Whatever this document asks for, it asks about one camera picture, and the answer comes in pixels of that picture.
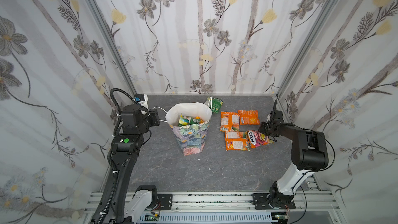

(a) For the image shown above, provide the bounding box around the colourful Fox's candy bag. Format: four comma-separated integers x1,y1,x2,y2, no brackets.
247,130,274,149

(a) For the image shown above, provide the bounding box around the green Fox's candy bag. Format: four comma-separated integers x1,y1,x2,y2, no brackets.
178,115,203,127

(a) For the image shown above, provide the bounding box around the orange mango candy bag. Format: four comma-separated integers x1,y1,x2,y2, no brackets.
224,131,250,151
220,112,240,132

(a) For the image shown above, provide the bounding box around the floral white paper bag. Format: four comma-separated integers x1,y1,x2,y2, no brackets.
153,102,212,156

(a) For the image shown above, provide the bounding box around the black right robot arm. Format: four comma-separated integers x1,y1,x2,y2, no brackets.
258,100,335,209

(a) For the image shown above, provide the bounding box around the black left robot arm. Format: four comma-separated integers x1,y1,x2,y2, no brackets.
90,88,160,224

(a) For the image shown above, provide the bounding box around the small orange snack packet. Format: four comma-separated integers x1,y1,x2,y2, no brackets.
237,110,260,125

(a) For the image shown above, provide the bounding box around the green snack packet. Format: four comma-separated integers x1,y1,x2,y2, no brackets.
204,96,223,114

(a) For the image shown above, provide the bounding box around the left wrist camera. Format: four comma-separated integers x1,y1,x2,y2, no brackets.
134,94,148,109

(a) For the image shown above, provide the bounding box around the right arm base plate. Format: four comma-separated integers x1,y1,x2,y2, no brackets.
251,193,296,211

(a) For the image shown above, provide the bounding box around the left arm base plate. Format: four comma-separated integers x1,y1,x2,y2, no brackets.
157,194,173,211

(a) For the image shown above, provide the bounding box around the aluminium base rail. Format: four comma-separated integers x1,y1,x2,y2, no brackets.
83,174,346,224

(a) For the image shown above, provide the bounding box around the white vented cable duct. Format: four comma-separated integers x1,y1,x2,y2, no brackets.
137,212,278,224

